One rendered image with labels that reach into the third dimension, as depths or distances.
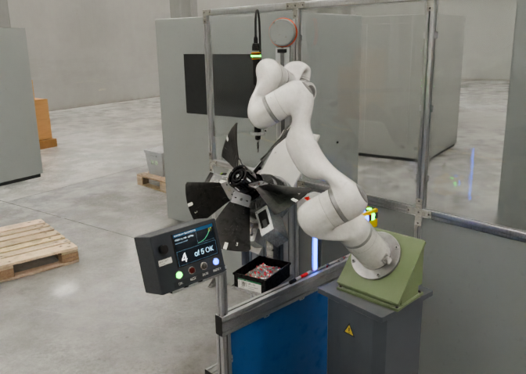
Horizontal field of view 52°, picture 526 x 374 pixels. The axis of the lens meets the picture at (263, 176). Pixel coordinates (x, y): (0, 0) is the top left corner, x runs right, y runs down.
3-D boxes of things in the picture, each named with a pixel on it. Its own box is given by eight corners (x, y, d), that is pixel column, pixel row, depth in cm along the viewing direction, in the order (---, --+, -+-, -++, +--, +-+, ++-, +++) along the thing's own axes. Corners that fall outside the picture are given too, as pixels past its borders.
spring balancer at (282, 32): (270, 47, 309) (268, 47, 303) (270, 18, 305) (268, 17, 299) (297, 46, 306) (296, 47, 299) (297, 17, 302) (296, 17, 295)
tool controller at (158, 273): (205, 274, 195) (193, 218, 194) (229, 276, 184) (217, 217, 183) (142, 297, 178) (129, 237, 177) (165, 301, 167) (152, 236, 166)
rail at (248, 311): (361, 263, 261) (362, 248, 259) (368, 265, 258) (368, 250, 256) (215, 333, 201) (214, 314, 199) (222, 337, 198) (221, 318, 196)
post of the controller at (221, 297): (223, 311, 201) (221, 262, 196) (228, 314, 199) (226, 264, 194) (217, 314, 199) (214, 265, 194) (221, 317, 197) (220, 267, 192)
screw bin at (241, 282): (259, 269, 249) (259, 255, 248) (291, 276, 241) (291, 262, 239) (232, 287, 231) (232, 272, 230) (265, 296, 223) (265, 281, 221)
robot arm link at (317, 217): (376, 239, 180) (347, 204, 163) (328, 262, 185) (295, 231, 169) (365, 211, 188) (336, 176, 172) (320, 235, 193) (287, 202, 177)
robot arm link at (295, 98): (332, 230, 179) (376, 208, 175) (324, 232, 168) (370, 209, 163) (267, 101, 188) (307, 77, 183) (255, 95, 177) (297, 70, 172)
